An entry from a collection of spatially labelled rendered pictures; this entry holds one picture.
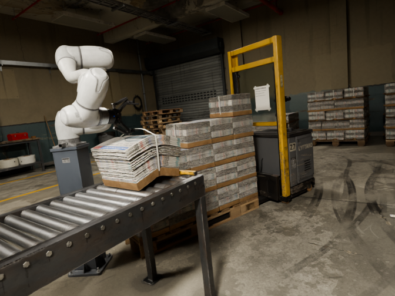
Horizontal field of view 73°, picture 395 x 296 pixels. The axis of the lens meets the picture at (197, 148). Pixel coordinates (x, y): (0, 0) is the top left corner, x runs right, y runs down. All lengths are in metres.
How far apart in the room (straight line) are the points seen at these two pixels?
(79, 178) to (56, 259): 1.20
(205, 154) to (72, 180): 1.17
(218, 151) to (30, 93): 7.10
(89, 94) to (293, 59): 7.92
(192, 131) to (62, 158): 1.09
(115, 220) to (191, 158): 1.45
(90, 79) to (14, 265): 0.70
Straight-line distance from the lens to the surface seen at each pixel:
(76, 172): 2.16
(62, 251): 1.03
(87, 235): 1.06
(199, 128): 2.48
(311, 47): 8.70
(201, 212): 1.55
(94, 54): 1.76
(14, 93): 8.83
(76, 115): 1.26
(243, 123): 2.84
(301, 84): 8.67
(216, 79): 9.77
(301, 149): 3.42
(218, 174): 2.66
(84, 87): 1.22
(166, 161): 1.49
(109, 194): 1.44
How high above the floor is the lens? 1.17
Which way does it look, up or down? 8 degrees down
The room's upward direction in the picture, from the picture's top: 6 degrees counter-clockwise
